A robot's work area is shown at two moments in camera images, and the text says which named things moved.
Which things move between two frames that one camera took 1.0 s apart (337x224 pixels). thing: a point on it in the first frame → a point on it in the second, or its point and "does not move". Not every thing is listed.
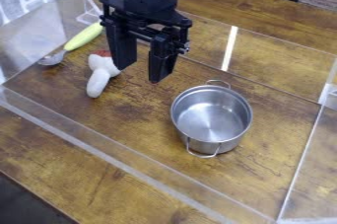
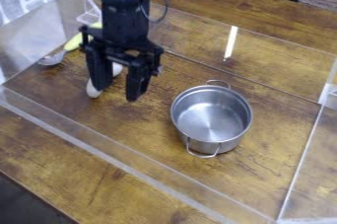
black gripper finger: [123, 39] → [100, 66]
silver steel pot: [210, 114] does not move
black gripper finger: [163, 56] → [137, 80]
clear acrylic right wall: [310, 200] does not move
